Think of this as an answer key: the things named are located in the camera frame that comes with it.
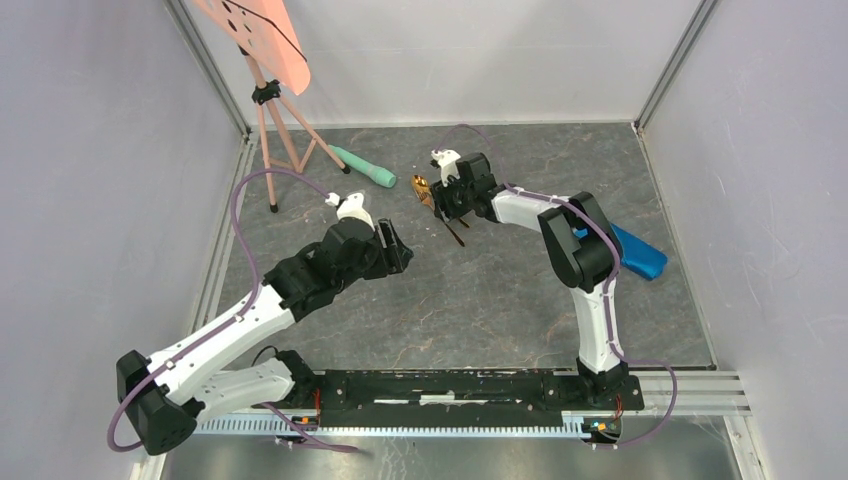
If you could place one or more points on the pink music stand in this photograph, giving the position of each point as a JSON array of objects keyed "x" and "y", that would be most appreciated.
[{"x": 267, "y": 41}]

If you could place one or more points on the white cable duct strip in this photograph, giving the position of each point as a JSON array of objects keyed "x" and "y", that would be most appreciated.
[{"x": 269, "y": 424}]

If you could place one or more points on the mint green flashlight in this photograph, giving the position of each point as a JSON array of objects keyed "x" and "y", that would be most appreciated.
[{"x": 379, "y": 175}]

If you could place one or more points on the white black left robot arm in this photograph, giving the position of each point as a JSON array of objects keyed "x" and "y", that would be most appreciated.
[{"x": 167, "y": 394}]

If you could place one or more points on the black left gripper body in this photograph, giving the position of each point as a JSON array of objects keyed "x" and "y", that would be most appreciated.
[{"x": 372, "y": 267}]

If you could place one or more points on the blue cloth napkin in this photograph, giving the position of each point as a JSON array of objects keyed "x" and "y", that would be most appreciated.
[{"x": 638, "y": 256}]

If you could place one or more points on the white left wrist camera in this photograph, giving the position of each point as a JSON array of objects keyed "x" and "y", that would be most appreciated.
[{"x": 351, "y": 206}]

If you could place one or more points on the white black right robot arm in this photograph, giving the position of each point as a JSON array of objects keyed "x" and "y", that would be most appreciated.
[{"x": 584, "y": 252}]

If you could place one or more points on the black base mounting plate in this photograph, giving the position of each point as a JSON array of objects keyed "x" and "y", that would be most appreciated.
[{"x": 464, "y": 398}]

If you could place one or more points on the gold spoon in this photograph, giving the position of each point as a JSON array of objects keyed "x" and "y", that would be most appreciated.
[{"x": 421, "y": 188}]

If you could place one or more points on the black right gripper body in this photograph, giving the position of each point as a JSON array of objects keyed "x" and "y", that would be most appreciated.
[{"x": 453, "y": 200}]

